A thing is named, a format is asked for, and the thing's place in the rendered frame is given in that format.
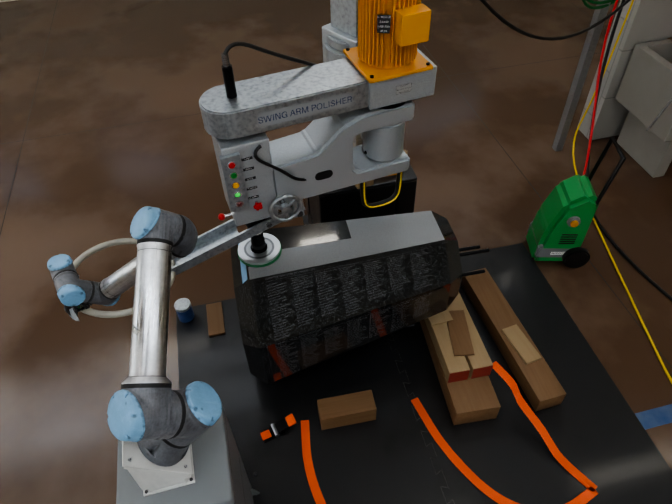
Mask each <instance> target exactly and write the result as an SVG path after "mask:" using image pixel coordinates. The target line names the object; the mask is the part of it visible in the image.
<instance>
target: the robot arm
mask: <svg viewBox="0 0 672 504"><path fill-rule="evenodd" d="M130 234H131V236H132V237H133V238H134V239H137V257H135V258H134V259H133V260H131V261H130V262H128V263H127V264H125V265H124V266H123V267H121V268H120V269H118V270H117V271H116V272H114V273H113V274H111V275H110V276H108V277H107V278H105V279H103V280H102V281H100V282H95V281H88V280H81V279H79V275H78V274H77V271H76V269H75V266H74V264H73V260H72V259H71V257H70V256H69V255H66V254H58V255H56V256H53V257H51V258H50V259H49V260H48V262H47V268H48V270H49V271H50V273H51V276H52V279H53V282H54V285H55V288H56V291H57V296H58V298H59V299H60V301H61V303H62V304H64V310H65V311H66V312H67V314H68V315H69V316H70V317H71V318H72V319H73V320H75V321H79V318H78V317H77V315H78V313H77V312H79V311H81V310H84V309H88V308H90V306H89V305H91V306H92V304H98V305H103V306H113V305H115V304H116V303H117V302H118V301H119V299H120V295H121V294H122V293H123V292H125V291H126V290H128V289H129V288H131V287H133V286H134V285H135V290H134V305H133V320H132V335H131V349H130V364H129V376H128V378H127V379H126V380H124V381H123V382H122V383H121V390H119V391H117V392H116V393H114V396H112V397H111V399H110V402H109V405H108V410H107V415H108V425H109V428H110V430H111V432H112V434H113V435H114V436H115V437H116V438H117V439H118V440H120V441H131V442H137V444H138V447H139V449H140V451H141V452H142V454H143V455H144V456H145V457H146V458H147V459H148V460H149V461H150V462H152V463H154V464H156V465H158V466H162V467H169V466H173V465H175V464H177V463H178V462H179V461H181V460H182V459H183V458H184V456H185V455H186V453H187V451H188V449H189V446H190V444H191V443H192V442H194V441H195V440H196V439H197V438H198V437H199V436H201V435H202V434H203V433H204V432H205V431H206V430H207V429H209V428H210V427H211V426H212V425H214V424H215V423H216V421H217V420H218V419H219V418H220V416H221V414H222V403H221V400H220V398H219V396H218V394H217V393H216V392H215V390H214V389H213V388H212V387H211V386H210V385H208V384H207V383H205V382H202V381H195V382H192V383H190V384H189V385H188V386H187V387H186V388H185V389H183V390H172V382H171V381H170V380H169V379H168V378H167V377H166V361H167V342H168V322H169V303H170V283H171V264H172V260H173V259H175V258H176V257H177V258H184V257H186V256H187V255H189V254H190V253H191V252H192V251H193V250H194V248H195V247H196V244H197V240H198V233H197V229H196V227H195V225H194V224H193V222H192V221H191V220H190V219H189V218H187V217H185V216H184V215H180V214H176V213H173V212H169V211H166V210H162V209H160V208H158V207H151V206H145V207H143V208H141V209H140V210H139V211H138V212H137V213H136V214H135V216H134V218H133V220H132V222H131V226H130ZM75 311H76V312H75Z"/></svg>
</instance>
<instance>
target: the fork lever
mask: <svg viewBox="0 0 672 504"><path fill-rule="evenodd" d="M279 223H281V222H277V221H275V220H273V219H272V218H271V217H270V218H268V219H266V220H264V221H262V222H260V223H258V224H256V225H254V226H252V227H250V228H248V229H246V230H244V231H242V232H240V233H239V232H238V230H237V225H236V224H235V221H234V219H231V220H229V221H227V222H225V223H223V224H221V225H219V226H217V227H215V228H213V229H211V230H209V231H207V232H205V233H203V234H201V235H199V236H198V240H197V244H196V247H195V248H194V250H193V251H192V252H191V253H190V254H189V255H187V256H186V257H184V258H177V257H176V258H175V259H174V262H175V266H173V267H171V272H172V271H174V272H176V275H178V274H180V273H182V272H184V271H186V270H188V269H190V268H192V267H194V266H195V265H197V264H199V263H201V262H203V261H205V260H207V259H209V258H211V257H213V256H215V255H217V254H219V253H221V252H223V251H225V250H227V249H229V248H231V247H233V246H235V245H237V244H239V243H241V242H243V241H245V240H247V239H249V238H251V237H253V236H255V235H257V234H259V233H261V232H263V231H265V230H267V229H269V228H271V227H273V226H275V225H277V224H279Z"/></svg>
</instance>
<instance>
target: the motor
mask: <svg viewBox="0 0 672 504"><path fill-rule="evenodd" d="M430 20H431V10H430V9H429V8H428V7H427V6H426V5H424V4H421V0H358V46H357V47H353V48H346V49H343V53H344V54H345V55H346V57H347V58H348V59H349V60H350V61H351V62H352V64H353V65H354V66H355V67H356V68H357V69H358V70H359V72H360V73H361V74H362V75H363V76H364V77H365V79H366V80H367V81H368V82H369V83H375V82H379V81H383V80H388V79H392V78H396V77H401V76H405V75H409V74H414V73H418V72H422V71H427V70H431V69H433V65H432V64H431V63H430V62H429V61H427V60H426V59H425V58H424V57H423V56H422V55H421V54H420V53H419V52H418V51H417V44H418V43H421V42H426V41H428V40H429V30H430Z"/></svg>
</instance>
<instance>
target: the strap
mask: <svg viewBox="0 0 672 504"><path fill-rule="evenodd" d="M493 369H494V370H495V371H496V372H497V373H498V374H499V375H500V376H501V377H502V378H503V379H504V380H505V382H506V383H507V384H508V385H509V387H510V388H511V390H512V392H513V394H514V397H515V399H516V402H517V403H518V405H519V407H520V408H521V409H522V411H523V412H524V413H525V415H526V416H527V417H528V419H529V420H530V421H531V422H532V424H533V425H534V427H535V428H536V429H537V431H538V432H539V434H540V435H541V437H542V438H543V440H544V442H545V443H546V445H547V447H548V448H549V450H550V452H551V453H552V455H553V456H554V457H555V459H556V460H557V461H558V462H559V463H560V464H561V465H562V466H563V467H564V468H565V469H566V470H567V471H568V472H569V473H570V474H571V475H572V476H574V477H575V478H576V479H577V480H578V481H579V482H580V483H582V484H583V485H584V486H585V487H586V488H587V489H586V490H585V491H584V492H582V493H581V494H580V495H578V496H577V497H576V498H574V499H573V500H571V501H570V502H568V503H565V504H586V503H587V502H588V501H590V500H591V499H592V498H594V497H595V496H596V495H598V494H599V493H598V492H597V491H596V490H595V489H596V488H597V486H596V485H595V484H594V483H593V482H592V481H591V480H589V479H588V478H587V477H586V476H585V475H584V474H582V473H581V472H580V471H579V470H578V469H577V468H576V467H575V466H573V465H572V464H571V463H570V462H569V461H568V460H567V459H566V458H565V457H564V456H563V454H562V453H561V452H560V451H559V449H558V448H557V446H556V445H555V443H554V441H553V440H552V438H551V437H550V435H549V433H548V432H547V430H546V428H545V427H544V425H543V424H542V423H541V421H540V420H539V419H538V417H537V416H536V415H535V413H534V412H533V411H532V410H531V408H530V407H529V406H528V404H527V403H526V401H525V400H524V399H523V397H522V395H521V394H520V391H519V388H518V386H517V383H516V382H515V380H514V379H513V378H512V377H511V376H510V375H509V374H508V373H507V372H506V371H505V370H504V369H503V368H502V367H501V366H500V365H499V364H498V363H497V361H495V362H494V363H493ZM411 402H412V404H413V405H414V407H415V409H416V411H417V412H418V414H419V416H420V417H421V419H422V421H423V422H424V424H425V426H426V427H427V429H428V431H429V432H430V434H431V435H432V437H433V438H434V440H435V441H436V443H437V444H438V445H439V447H440V448H441V449H442V450H443V452H444V453H445V454H446V455H447V457H448V458H449V459H450V460H451V461H452V462H453V464H454V465H455V466H456V467H457V468H458V469H459V470H460V471H461V472H462V473H463V474H464V475H465V476H466V477H467V478H468V479H469V480H470V481H471V482H472V483H473V484H474V485H475V486H476V487H477V488H478V489H479V490H481V491H482V492H483V493H484V494H486V495H487V496H488V497H489V498H491V499H492V500H494V501H495V502H497V503H499V504H520V503H517V502H514V501H512V500H510V499H508V498H506V497H504V496H503V495H501V494H499V493H498V492H496V491H495V490H493V489H492V488H491V487H489V486H488V485H487V484H486V483H484V482H483V481H482V480H481V479H480V478H479V477H478V476H477V475H476V474H475V473H474V472H473V471H472V470H471V469H470V468H469V467H468V466H467V465H466V464H465V463H464V462H463V461H462V460H461V459H460V458H459V457H458V455H457V454H456V453H455V452H454V451H453V450H452V448H451V447H450V446H449V445H448V443H447V442H446V441H445V440H444V438H443V437H442V435H441V434H440V433H439V431H438V430H437V428H436V427H435V425H434V423H433V422H432V420H431V418H430V417H429V415H428V413H427V412H426V410H425V408H424V407H423V405H422V404H421V402H420V400H419V399H418V397H417V398H415V399H412V400H411ZM301 440H302V455H303V462H304V467H305V472H306V476H307V480H308V483H309V486H310V489H311V492H312V495H313V498H314V500H315V502H316V504H326V502H325V500H324V497H323V495H322V492H321V490H320V487H319V484H318V481H317V478H316V475H315V471H314V467H313V462H312V456H311V448H310V430H309V420H302V421H301Z"/></svg>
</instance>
